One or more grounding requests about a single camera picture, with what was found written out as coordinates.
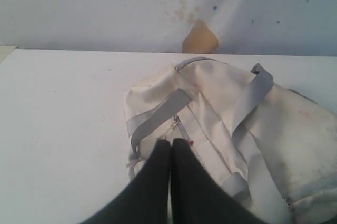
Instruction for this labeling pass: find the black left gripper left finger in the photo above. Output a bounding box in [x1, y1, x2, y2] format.
[83, 140, 171, 223]

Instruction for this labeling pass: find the white grey backpack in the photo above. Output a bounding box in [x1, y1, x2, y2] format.
[124, 57, 336, 223]

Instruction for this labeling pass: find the white backdrop curtain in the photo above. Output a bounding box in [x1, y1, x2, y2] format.
[1, 0, 336, 56]

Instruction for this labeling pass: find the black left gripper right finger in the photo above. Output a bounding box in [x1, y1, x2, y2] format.
[171, 139, 263, 224]

